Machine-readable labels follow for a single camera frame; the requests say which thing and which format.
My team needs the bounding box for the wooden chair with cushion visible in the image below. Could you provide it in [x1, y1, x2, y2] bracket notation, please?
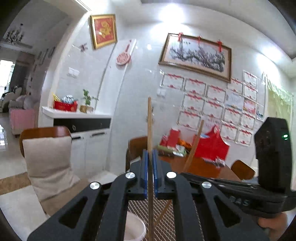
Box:
[20, 126, 71, 157]

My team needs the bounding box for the brown chair right side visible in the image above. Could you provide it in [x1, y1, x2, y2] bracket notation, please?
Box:
[231, 160, 255, 180]

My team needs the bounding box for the white massage chair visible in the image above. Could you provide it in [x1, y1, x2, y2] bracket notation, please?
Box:
[1, 86, 22, 113]

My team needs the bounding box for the small potted green plant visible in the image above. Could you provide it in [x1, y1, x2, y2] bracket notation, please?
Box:
[79, 89, 98, 113]

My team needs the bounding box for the red box on table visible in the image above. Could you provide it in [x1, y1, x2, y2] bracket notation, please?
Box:
[166, 128, 181, 148]

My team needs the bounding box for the pink covered sofa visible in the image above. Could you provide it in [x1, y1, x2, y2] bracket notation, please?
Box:
[9, 101, 36, 136]

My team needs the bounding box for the crossing wooden chopstick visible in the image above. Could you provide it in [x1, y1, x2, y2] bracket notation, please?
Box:
[147, 97, 154, 241]

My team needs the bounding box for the red soda can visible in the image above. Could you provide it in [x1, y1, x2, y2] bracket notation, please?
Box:
[159, 135, 169, 147]

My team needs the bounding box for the red gold diamond frame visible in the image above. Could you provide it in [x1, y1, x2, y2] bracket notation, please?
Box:
[90, 14, 117, 50]

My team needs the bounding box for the pink cylindrical utensil cup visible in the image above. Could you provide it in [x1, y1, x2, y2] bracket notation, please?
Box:
[123, 211, 147, 241]

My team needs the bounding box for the red gift box on cabinet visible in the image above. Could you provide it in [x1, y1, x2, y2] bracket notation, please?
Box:
[53, 101, 78, 112]

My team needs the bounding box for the white black sideboard cabinet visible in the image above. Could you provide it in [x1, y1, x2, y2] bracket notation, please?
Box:
[39, 106, 112, 178]

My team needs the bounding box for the red round hanging ornament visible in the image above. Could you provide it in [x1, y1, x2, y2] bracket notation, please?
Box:
[116, 40, 132, 66]

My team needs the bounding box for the red paper gift bag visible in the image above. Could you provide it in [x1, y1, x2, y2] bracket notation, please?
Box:
[194, 125, 230, 161]

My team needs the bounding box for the white wall switch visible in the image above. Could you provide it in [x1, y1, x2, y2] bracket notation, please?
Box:
[67, 67, 80, 78]

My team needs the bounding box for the person right hand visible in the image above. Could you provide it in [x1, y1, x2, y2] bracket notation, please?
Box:
[257, 212, 288, 240]

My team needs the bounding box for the award certificate on wall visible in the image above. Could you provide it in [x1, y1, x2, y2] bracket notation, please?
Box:
[206, 85, 226, 103]
[160, 74, 185, 90]
[184, 78, 206, 96]

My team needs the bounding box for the brown wooden chair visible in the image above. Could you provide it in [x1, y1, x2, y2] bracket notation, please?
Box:
[125, 136, 147, 171]

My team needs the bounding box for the plastic snack bag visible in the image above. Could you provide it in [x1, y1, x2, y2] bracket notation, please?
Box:
[214, 157, 225, 168]

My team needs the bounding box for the brown polka dot tablecloth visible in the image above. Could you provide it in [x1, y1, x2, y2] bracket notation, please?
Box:
[125, 199, 205, 241]

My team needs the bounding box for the green tray on table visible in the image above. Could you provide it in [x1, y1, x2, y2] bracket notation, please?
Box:
[157, 145, 187, 157]

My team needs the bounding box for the black chandelier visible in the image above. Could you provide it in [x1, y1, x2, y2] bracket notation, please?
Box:
[5, 23, 24, 45]

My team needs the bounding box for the plum blossom framed painting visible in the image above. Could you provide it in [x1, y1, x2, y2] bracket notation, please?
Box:
[159, 33, 232, 83]

